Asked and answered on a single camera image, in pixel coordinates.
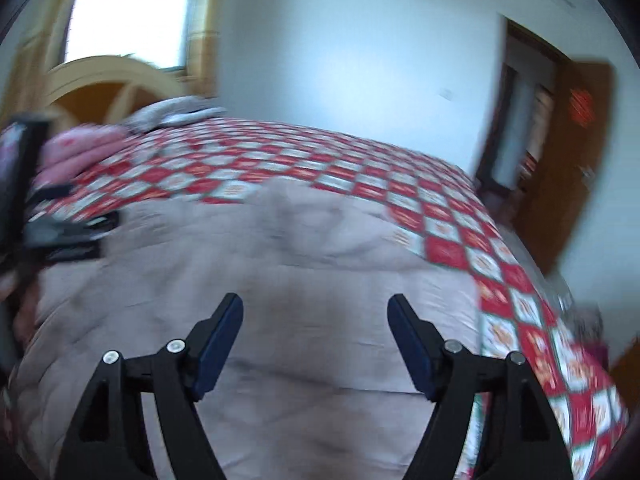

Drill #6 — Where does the pink folded quilt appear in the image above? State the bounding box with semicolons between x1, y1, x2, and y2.
35;124;130;188

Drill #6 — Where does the brown wooden door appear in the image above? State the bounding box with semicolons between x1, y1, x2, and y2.
513;60;615;275

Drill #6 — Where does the red checkered cartoon bedspread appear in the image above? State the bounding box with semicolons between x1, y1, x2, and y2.
0;116;630;480

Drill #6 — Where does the yellow patterned curtain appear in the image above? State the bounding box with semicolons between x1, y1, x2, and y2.
186;0;220;98

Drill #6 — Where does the cream and brown headboard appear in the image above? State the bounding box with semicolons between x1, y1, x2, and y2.
41;55;186;126

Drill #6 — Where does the window with metal frame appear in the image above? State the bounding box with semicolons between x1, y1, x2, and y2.
61;0;193;70

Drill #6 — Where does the grey striped pillow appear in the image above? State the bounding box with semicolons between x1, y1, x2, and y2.
120;96;227;134

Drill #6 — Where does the beige quilted down jacket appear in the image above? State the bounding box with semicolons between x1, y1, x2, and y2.
10;179;480;479

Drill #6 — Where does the red double happiness decoration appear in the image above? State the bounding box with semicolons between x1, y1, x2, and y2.
570;89;596;128

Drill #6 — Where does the grey clothes pile on floor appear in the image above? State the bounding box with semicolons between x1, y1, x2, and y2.
574;302;604;344

